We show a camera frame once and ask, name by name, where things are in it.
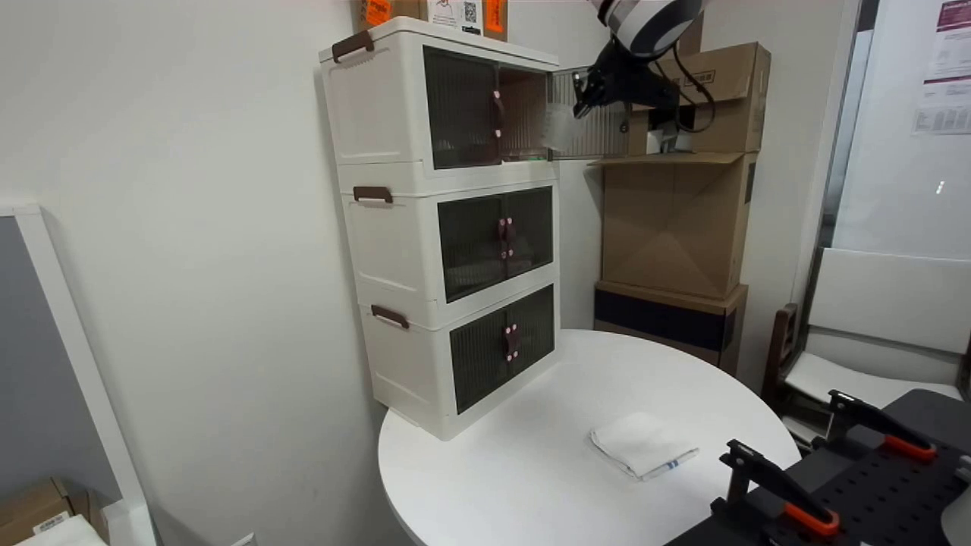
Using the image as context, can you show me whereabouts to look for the brown cardboard box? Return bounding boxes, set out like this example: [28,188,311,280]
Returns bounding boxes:
[604,39,774,160]

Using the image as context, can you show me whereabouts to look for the grey partition with white frame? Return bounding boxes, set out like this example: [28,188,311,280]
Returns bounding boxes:
[0,196,162,546]

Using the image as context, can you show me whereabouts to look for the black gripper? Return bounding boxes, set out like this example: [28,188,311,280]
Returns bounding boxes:
[571,36,686,120]

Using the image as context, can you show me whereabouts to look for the white folded cloth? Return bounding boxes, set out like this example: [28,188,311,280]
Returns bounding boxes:
[586,409,701,483]

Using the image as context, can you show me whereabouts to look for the brown wooden shelving unit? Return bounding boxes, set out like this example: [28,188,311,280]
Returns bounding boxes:
[591,147,759,372]

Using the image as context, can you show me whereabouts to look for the black perforated mounting board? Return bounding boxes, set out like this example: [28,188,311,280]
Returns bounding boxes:
[667,384,971,546]

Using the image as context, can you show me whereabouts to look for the black clamp with orange handle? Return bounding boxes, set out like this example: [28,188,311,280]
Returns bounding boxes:
[717,435,843,540]
[824,388,940,468]

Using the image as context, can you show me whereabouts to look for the paper poster on glass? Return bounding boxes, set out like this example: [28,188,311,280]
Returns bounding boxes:
[909,0,971,143]

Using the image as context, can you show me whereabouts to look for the orange and white boxes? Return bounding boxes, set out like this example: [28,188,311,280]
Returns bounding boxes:
[354,0,514,46]

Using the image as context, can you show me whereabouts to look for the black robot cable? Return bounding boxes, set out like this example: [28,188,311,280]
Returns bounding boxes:
[661,41,714,140]

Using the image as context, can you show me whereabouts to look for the white stackable storage cabinet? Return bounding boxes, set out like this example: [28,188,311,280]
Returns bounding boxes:
[359,262,564,441]
[336,157,561,330]
[320,13,564,201]

